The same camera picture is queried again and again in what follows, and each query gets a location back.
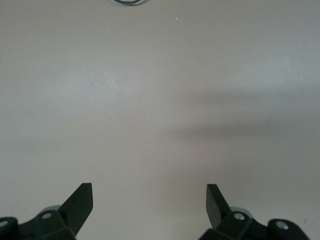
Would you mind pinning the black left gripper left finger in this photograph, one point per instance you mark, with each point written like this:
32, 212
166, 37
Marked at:
75, 210

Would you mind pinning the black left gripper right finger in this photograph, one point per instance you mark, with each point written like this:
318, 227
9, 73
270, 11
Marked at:
217, 212

